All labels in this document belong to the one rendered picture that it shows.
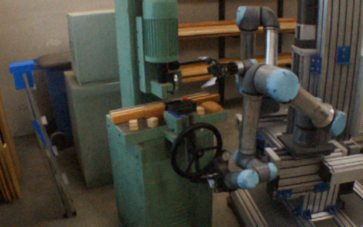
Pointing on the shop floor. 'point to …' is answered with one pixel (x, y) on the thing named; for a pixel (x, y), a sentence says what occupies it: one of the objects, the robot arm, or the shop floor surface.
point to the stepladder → (24, 72)
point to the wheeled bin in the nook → (57, 96)
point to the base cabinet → (158, 191)
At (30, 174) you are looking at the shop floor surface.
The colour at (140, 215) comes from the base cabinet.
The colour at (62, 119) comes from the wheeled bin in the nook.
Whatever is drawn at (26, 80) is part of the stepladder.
